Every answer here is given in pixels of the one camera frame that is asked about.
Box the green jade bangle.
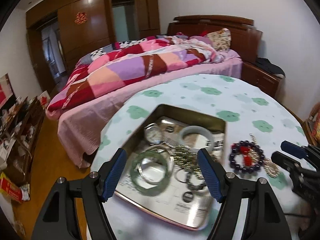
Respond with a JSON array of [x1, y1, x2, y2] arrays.
[[130, 150, 174, 197]]

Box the dark purple bead bracelet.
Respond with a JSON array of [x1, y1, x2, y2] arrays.
[[228, 140, 266, 175]]

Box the grey bead bracelet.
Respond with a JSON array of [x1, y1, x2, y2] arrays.
[[186, 171, 208, 191]]

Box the silver wrist watch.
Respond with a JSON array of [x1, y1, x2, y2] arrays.
[[144, 123, 174, 148]]

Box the gold bead bracelet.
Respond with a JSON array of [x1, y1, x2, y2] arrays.
[[172, 143, 205, 178]]

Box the pale jade bangle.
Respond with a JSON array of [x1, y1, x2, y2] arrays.
[[178, 126, 215, 153]]

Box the green cloud tablecloth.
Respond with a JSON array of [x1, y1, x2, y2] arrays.
[[91, 74, 308, 239]]

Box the pink bed sheet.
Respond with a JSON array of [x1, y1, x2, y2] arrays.
[[57, 48, 244, 168]]

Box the pink tin box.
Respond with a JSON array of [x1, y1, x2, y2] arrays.
[[113, 103, 227, 231]]

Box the paper leaflet in tin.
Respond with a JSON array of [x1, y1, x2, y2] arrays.
[[117, 115, 225, 227]]

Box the wooden nightstand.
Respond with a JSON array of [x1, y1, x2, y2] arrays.
[[241, 62, 282, 99]]

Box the red yellow cardboard box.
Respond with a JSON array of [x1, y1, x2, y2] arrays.
[[1, 172, 30, 204]]

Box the black clothes on nightstand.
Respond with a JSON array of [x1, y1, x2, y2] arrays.
[[255, 57, 285, 79]]

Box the wooden tv cabinet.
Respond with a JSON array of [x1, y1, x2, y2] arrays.
[[1, 98, 44, 186]]

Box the patchwork pink quilt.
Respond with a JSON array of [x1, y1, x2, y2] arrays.
[[46, 36, 217, 119]]

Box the wooden bed headboard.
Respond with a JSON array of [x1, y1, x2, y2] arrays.
[[167, 15, 263, 63]]

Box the television with cloth cover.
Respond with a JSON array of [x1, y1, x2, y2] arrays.
[[0, 74, 14, 108]]

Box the floral pillow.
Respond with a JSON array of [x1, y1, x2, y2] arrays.
[[206, 28, 232, 51]]

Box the brown wooden wardrobe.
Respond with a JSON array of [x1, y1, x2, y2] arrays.
[[26, 0, 160, 92]]

